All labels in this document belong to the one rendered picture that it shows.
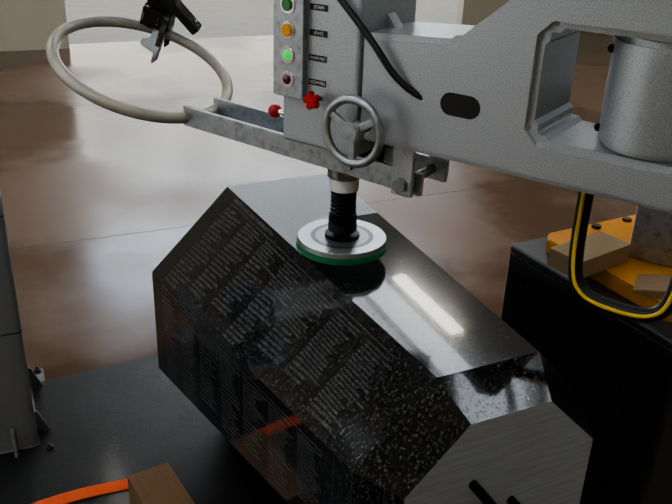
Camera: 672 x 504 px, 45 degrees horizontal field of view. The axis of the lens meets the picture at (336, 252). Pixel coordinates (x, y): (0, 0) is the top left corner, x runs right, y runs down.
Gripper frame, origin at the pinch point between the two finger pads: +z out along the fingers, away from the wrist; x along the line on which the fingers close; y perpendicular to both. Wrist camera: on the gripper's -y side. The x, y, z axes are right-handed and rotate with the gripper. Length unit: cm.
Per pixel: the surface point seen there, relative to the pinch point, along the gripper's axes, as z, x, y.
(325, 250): -4, 68, -60
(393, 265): -3, 63, -77
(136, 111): -7.6, 46.4, -6.6
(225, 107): -9.1, 31.6, -25.3
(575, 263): -35, 85, -105
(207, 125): -9, 43, -24
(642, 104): -71, 89, -96
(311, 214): 10, 36, -56
